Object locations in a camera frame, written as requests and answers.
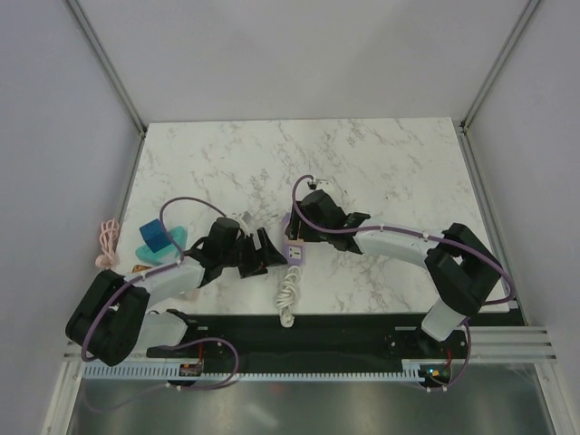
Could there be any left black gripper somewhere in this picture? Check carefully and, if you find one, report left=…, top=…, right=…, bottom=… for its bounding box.
left=221, top=227, right=286, bottom=278

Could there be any blue cube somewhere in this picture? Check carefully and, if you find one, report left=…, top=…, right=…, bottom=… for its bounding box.
left=139, top=218, right=170, bottom=253

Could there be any purple power strip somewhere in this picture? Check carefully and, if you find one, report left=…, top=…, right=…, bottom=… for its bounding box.
left=282, top=213, right=305, bottom=266

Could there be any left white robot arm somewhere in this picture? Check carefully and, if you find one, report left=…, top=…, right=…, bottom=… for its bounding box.
left=65, top=217, right=287, bottom=366

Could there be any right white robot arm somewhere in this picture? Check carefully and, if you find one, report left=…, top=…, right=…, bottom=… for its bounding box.
left=285, top=189, right=502, bottom=357

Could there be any teal triangular power strip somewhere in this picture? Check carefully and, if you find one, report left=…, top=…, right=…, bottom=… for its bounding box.
left=135, top=227, right=188, bottom=266

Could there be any orange patterned block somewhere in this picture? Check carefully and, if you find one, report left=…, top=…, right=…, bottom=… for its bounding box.
left=131, top=265, right=150, bottom=273

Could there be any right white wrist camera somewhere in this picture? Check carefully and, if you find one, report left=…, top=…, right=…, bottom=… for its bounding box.
left=307, top=177, right=334, bottom=192

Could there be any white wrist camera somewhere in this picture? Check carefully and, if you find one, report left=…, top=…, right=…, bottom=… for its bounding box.
left=307, top=177, right=334, bottom=192
left=237, top=211, right=253, bottom=235

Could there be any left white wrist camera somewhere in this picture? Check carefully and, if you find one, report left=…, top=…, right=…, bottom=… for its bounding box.
left=237, top=211, right=253, bottom=235

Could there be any white coiled power cord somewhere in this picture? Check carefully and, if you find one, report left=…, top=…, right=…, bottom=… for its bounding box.
left=275, top=265, right=304, bottom=328

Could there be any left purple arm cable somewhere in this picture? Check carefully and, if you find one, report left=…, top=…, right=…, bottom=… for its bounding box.
left=80, top=197, right=232, bottom=363

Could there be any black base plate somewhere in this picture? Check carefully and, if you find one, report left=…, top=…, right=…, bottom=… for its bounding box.
left=146, top=314, right=468, bottom=373

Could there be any pink coiled cable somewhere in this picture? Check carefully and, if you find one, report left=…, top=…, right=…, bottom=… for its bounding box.
left=93, top=217, right=121, bottom=267

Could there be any white slotted cable duct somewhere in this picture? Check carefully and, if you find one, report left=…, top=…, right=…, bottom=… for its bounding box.
left=82, top=360, right=449, bottom=382

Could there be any left aluminium frame post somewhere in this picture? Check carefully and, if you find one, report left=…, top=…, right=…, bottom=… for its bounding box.
left=63, top=0, right=147, bottom=139

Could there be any aluminium frame post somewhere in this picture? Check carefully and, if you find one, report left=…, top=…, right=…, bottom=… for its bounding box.
left=63, top=0, right=147, bottom=139
left=459, top=0, right=544, bottom=135

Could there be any right aluminium frame post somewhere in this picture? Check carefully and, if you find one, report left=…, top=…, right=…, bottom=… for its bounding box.
left=459, top=0, right=544, bottom=135

